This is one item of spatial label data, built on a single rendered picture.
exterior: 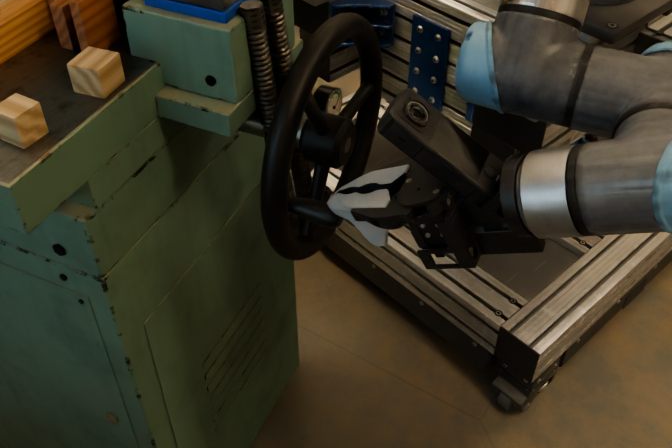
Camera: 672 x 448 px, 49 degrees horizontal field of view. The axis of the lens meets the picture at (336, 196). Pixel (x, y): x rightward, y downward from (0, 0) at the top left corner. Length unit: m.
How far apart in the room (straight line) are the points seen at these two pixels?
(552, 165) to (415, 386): 1.06
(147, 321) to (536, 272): 0.87
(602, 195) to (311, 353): 1.14
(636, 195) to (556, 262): 1.03
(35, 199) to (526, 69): 0.46
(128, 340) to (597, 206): 0.60
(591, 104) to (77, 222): 0.52
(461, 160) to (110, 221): 0.40
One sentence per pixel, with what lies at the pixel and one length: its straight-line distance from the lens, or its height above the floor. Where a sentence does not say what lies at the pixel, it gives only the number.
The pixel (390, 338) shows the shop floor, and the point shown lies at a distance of 1.67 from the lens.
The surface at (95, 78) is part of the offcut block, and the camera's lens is 0.78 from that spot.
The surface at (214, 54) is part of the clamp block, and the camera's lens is 0.79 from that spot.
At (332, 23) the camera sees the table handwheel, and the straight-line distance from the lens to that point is 0.78.
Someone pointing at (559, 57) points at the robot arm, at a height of 1.00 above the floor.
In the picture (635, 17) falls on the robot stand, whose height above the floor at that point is 0.82.
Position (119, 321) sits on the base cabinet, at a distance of 0.92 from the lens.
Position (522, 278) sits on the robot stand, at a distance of 1.55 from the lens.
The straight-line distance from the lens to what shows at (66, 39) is 0.89.
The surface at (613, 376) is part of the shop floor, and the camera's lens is 1.72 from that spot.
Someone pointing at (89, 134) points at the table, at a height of 0.89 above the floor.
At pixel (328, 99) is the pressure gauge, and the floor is 0.69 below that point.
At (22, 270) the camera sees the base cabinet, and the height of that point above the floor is 0.67.
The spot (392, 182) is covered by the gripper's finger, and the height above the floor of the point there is 0.87.
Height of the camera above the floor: 1.32
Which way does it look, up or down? 41 degrees down
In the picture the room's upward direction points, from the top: straight up
